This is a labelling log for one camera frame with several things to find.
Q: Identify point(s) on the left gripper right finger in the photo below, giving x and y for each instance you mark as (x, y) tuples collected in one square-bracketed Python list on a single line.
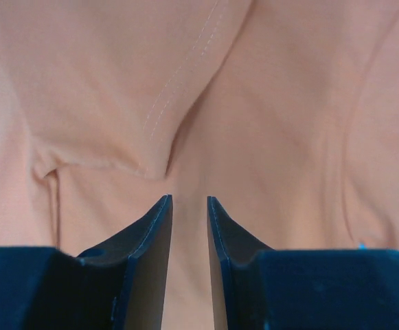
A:
[(237, 298)]

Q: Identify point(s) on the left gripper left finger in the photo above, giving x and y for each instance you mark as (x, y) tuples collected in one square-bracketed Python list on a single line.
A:
[(134, 265)]

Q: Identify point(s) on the orange t shirt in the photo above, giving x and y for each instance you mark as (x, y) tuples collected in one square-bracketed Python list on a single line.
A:
[(286, 111)]

